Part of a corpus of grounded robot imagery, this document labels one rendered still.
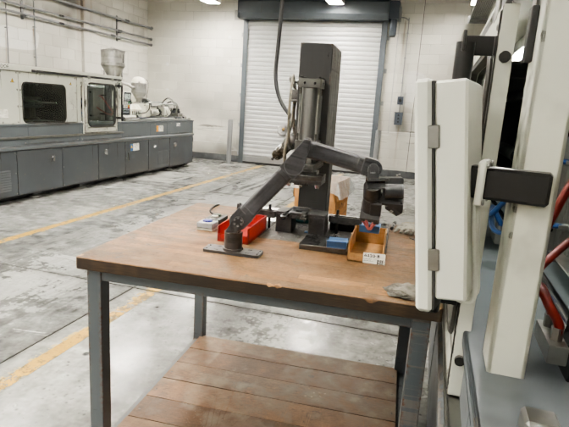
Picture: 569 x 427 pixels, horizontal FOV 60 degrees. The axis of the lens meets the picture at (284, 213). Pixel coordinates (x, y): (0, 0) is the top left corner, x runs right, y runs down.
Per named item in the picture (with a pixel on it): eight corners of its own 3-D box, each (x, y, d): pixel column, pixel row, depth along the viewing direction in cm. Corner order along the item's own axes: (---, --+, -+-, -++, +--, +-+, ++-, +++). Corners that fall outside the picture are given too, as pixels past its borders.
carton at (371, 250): (346, 263, 170) (348, 241, 169) (353, 244, 194) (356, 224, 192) (384, 268, 167) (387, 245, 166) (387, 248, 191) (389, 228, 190)
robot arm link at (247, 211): (242, 229, 173) (308, 163, 166) (238, 234, 166) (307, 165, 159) (229, 217, 172) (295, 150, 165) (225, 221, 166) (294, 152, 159)
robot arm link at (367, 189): (383, 192, 167) (384, 177, 162) (384, 204, 163) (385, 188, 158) (362, 193, 167) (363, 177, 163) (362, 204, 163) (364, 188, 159)
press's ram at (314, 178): (275, 189, 199) (279, 113, 192) (290, 180, 223) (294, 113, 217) (320, 193, 195) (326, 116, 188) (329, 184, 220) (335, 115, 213)
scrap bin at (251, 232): (217, 241, 184) (218, 224, 182) (238, 226, 208) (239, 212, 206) (248, 245, 181) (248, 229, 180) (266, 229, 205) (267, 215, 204)
